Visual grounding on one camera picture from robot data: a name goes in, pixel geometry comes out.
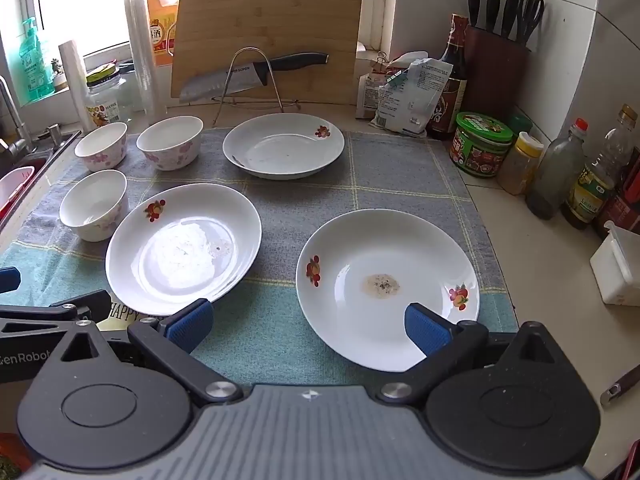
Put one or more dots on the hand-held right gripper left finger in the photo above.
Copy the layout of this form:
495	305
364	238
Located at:
192	322

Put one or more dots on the clear cling film roll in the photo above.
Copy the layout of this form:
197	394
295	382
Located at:
142	60

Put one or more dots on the dark soy sauce bottle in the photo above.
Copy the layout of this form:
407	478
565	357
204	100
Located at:
457	95

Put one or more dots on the white plastic box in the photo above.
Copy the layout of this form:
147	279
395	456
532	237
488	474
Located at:
615	270

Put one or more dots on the white plastic bag roll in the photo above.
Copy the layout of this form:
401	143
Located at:
75	80

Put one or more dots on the small metal bag clip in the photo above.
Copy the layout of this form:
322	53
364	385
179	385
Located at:
382	60

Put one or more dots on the dark red knife block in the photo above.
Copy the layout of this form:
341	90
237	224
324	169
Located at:
495	75

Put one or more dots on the small green lid jar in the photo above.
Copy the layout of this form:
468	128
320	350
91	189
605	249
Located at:
521	124

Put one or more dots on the red plastic basin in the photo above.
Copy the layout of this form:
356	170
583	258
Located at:
12	187

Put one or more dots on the white plate two fruit prints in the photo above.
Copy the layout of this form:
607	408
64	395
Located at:
380	260

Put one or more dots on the white floral bowl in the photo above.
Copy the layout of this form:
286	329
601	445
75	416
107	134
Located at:
95	220
100	157
170	154

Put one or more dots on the orange white seasoning bag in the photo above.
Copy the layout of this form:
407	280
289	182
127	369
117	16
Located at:
369	92

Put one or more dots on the oil bottle yellow green label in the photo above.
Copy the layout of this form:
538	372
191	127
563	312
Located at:
590	190

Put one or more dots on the yellow cooking wine jug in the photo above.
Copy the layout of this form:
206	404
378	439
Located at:
160	15

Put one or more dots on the metal faucet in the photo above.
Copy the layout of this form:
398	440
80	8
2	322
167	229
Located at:
10	110

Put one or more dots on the white fruit print plate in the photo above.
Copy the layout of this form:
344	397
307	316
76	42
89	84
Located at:
185	250
280	147

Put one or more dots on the dark bottle red label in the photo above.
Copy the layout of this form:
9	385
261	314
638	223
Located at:
622	207

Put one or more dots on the yellow lid spice jar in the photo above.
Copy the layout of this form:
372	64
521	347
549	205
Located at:
520	170

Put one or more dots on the black kitchen scissors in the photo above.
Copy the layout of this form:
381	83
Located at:
524	25

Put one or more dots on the grey blue checked dish mat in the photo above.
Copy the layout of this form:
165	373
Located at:
280	200

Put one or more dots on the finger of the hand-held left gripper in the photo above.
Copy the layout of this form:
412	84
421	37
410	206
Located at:
75	307
7	280

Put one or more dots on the teal bag clip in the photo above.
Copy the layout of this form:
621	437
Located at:
395	78

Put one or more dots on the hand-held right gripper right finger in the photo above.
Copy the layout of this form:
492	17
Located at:
425	330

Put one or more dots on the green lid sauce jar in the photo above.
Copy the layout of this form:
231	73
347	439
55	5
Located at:
477	155

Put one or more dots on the green dish soap bottle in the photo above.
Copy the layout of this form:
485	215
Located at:
35	65

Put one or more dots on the clear bottle red cap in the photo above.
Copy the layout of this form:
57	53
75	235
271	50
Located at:
552	180

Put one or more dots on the black knife in block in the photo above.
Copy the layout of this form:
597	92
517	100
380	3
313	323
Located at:
510	10
474	0
494	5

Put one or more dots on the bamboo cutting board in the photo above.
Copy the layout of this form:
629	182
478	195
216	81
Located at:
270	20

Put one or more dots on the glass jar yellow black lid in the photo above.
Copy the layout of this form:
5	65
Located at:
102	107

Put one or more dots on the small potted plant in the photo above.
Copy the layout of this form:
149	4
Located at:
58	80

